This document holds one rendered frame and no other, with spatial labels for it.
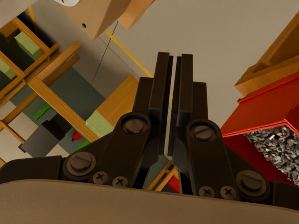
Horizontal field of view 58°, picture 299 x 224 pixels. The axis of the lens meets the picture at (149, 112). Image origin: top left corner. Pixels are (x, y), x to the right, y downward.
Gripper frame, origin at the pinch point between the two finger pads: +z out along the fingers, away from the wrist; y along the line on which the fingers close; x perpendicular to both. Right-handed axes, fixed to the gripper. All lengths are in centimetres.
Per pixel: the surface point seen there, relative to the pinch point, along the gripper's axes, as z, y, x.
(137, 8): 37.9, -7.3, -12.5
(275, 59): 38.2, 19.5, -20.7
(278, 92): 24.3, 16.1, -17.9
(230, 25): 144, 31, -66
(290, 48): 41, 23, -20
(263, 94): 28.0, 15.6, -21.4
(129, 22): 41.4, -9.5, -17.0
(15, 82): 311, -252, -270
